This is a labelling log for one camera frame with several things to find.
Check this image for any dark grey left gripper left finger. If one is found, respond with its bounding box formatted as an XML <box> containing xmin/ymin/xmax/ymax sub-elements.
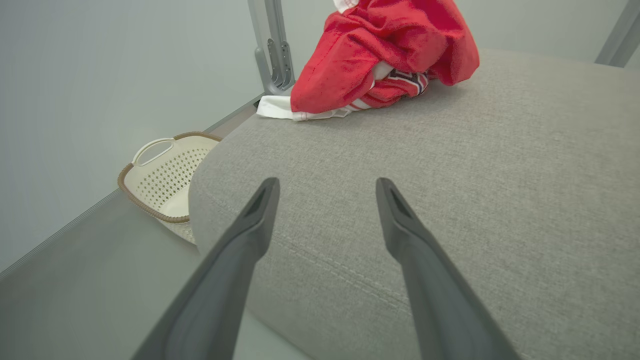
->
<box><xmin>131</xmin><ymin>177</ymin><xmax>281</xmax><ymax>360</ymax></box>

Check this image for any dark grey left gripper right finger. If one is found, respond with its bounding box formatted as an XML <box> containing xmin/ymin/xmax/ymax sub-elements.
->
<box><xmin>376</xmin><ymin>178</ymin><xmax>523</xmax><ymax>360</ymax></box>

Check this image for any red jersey with white sleeves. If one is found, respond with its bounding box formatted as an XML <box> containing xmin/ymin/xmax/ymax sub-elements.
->
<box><xmin>256</xmin><ymin>10</ymin><xmax>436</xmax><ymax>122</ymax></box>

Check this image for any cream perforated laundry basket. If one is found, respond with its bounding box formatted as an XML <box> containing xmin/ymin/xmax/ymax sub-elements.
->
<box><xmin>117</xmin><ymin>131</ymin><xmax>223</xmax><ymax>246</ymax></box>

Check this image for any grey metal post with bracket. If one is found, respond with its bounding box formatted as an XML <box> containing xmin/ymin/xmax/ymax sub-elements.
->
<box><xmin>247</xmin><ymin>0</ymin><xmax>296</xmax><ymax>96</ymax></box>

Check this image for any grey metal frame bar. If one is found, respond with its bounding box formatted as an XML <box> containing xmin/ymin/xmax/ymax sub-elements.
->
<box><xmin>594</xmin><ymin>0</ymin><xmax>640</xmax><ymax>68</ymax></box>

